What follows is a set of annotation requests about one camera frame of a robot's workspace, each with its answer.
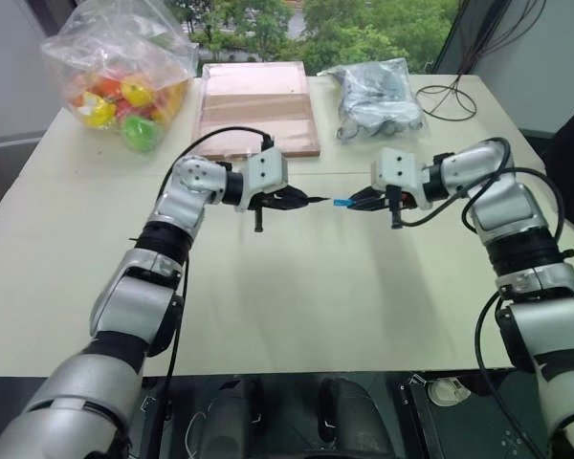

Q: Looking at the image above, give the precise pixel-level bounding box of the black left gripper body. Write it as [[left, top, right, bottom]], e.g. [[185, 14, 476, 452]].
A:
[[248, 186, 294, 234]]

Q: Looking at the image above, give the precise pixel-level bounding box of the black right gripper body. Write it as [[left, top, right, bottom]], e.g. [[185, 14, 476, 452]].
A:
[[380, 186, 418, 230]]

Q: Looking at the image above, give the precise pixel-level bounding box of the clear bag of grey parts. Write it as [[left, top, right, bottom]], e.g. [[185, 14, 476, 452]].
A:
[[316, 57, 430, 144]]

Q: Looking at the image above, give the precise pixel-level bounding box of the brown wooden tray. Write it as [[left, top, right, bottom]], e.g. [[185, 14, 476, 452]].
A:
[[190, 61, 323, 162]]

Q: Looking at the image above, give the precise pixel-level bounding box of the green toy fruit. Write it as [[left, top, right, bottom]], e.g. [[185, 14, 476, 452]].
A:
[[120, 113, 165, 153]]

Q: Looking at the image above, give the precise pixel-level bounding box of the yellow toy fruit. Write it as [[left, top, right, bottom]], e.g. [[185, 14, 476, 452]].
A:
[[80, 93, 118, 129], [121, 78, 155, 107]]

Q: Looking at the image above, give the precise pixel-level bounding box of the white round device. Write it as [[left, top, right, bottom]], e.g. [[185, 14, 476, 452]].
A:
[[427, 377, 474, 406]]

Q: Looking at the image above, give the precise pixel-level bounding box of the orange toy fruit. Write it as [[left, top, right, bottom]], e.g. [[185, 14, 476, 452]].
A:
[[89, 76, 123, 100]]

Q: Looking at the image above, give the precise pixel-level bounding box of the clear bag of toy fruits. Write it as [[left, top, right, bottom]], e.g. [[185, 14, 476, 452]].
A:
[[39, 1, 200, 155]]

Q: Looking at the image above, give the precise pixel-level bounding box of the black floor case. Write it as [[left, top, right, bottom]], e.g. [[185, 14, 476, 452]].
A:
[[400, 371, 552, 459]]

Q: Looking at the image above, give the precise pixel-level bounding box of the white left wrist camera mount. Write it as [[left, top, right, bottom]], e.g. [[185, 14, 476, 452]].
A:
[[241, 147, 290, 212]]

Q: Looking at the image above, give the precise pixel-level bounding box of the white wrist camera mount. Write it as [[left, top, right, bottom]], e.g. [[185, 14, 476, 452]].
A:
[[369, 147, 428, 193], [241, 147, 290, 212]]

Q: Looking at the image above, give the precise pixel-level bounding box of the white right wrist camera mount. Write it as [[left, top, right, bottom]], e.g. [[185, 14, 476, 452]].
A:
[[369, 147, 428, 193]]

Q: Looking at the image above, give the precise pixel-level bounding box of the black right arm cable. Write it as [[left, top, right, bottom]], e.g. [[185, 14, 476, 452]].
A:
[[393, 137, 567, 459]]

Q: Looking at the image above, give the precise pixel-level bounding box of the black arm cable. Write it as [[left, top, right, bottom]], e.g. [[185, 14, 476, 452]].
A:
[[393, 137, 567, 459], [155, 125, 276, 434]]

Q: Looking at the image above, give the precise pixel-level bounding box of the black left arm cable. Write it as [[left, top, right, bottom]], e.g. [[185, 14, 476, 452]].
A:
[[155, 125, 276, 434]]

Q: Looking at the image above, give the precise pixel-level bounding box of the thin black cable loop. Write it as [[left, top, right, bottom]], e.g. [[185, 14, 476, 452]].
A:
[[413, 71, 478, 120]]

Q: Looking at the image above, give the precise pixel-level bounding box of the hanging dark cable bundle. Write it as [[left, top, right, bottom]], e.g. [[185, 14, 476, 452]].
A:
[[452, 0, 514, 78]]

